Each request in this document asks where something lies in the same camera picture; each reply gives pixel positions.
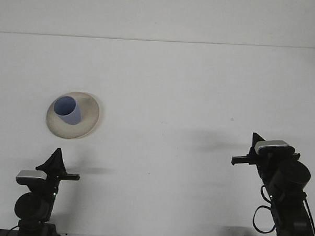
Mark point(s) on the pale blue cup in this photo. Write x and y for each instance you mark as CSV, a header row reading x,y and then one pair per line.
x,y
68,114

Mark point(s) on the pale round plate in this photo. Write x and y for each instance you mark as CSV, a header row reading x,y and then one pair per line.
x,y
89,120

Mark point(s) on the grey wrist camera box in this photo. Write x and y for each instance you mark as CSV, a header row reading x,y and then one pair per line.
x,y
274,146
30,175

